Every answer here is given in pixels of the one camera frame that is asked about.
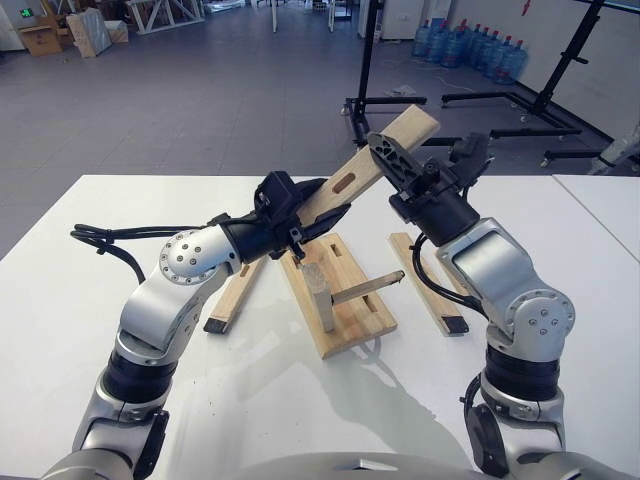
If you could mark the wooden cross bar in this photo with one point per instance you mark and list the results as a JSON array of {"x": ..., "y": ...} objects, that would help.
[{"x": 367, "y": 287}]

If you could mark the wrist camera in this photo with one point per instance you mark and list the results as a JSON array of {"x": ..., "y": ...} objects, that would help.
[
  {"x": 470, "y": 155},
  {"x": 277, "y": 192}
]

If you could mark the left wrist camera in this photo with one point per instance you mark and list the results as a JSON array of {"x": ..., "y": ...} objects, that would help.
[{"x": 277, "y": 192}]

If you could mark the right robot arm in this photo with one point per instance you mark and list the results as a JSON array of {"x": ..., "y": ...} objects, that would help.
[{"x": 510, "y": 270}]

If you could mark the blue water bottle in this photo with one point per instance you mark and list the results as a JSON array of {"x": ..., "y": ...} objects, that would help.
[
  {"x": 512, "y": 62},
  {"x": 477, "y": 47},
  {"x": 421, "y": 40},
  {"x": 453, "y": 47},
  {"x": 436, "y": 40},
  {"x": 492, "y": 55}
]

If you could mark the black metal stand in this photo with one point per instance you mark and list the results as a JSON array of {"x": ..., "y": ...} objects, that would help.
[
  {"x": 555, "y": 80},
  {"x": 367, "y": 75}
]

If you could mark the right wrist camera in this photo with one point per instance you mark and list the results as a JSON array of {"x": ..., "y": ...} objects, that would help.
[{"x": 470, "y": 155}]

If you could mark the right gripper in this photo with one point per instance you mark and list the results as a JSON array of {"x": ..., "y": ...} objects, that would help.
[{"x": 442, "y": 210}]

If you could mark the wooden seat board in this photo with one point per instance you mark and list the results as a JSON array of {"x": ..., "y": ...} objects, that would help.
[{"x": 350, "y": 310}]

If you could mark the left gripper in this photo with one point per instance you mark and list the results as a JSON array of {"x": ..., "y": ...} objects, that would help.
[{"x": 260, "y": 237}]

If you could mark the robot body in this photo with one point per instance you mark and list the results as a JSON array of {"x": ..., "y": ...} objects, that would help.
[{"x": 360, "y": 467}]

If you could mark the wooden leg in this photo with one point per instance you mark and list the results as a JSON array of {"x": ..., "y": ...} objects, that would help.
[
  {"x": 370, "y": 160},
  {"x": 425, "y": 285},
  {"x": 317, "y": 295},
  {"x": 235, "y": 300}
]

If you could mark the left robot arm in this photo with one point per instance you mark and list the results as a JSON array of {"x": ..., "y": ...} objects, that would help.
[{"x": 165, "y": 300}]

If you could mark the cardboard box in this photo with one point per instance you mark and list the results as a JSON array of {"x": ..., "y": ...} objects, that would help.
[
  {"x": 42, "y": 40},
  {"x": 90, "y": 35}
]

